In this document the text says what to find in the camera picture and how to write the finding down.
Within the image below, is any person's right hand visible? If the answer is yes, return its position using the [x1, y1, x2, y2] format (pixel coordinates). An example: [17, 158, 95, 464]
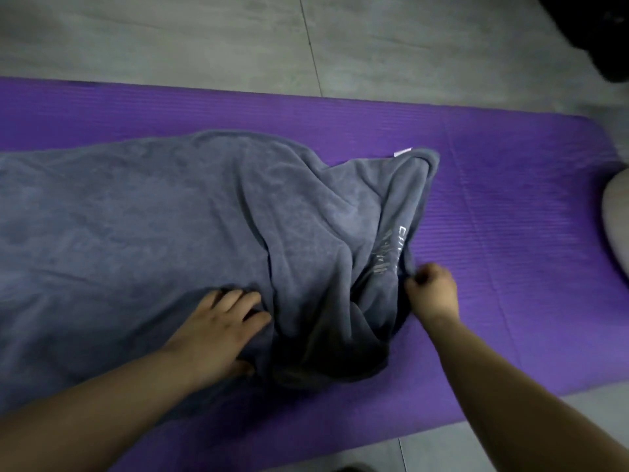
[403, 262, 461, 328]

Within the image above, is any person's left hand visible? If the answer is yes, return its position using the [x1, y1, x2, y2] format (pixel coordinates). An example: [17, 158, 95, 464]
[161, 288, 273, 390]

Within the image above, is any dark grey towel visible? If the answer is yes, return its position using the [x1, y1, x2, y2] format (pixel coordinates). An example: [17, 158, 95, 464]
[0, 129, 441, 424]

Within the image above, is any white perforated laundry basket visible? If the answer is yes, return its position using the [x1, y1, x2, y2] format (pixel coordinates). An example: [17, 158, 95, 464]
[601, 167, 629, 280]

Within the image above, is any person's left forearm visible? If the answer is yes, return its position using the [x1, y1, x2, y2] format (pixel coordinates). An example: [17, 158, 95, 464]
[0, 347, 200, 472]

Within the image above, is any person's right forearm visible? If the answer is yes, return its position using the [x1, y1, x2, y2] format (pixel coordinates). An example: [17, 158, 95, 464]
[422, 313, 629, 472]

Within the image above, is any purple yoga mat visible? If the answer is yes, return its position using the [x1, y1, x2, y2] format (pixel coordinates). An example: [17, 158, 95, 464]
[0, 75, 629, 472]

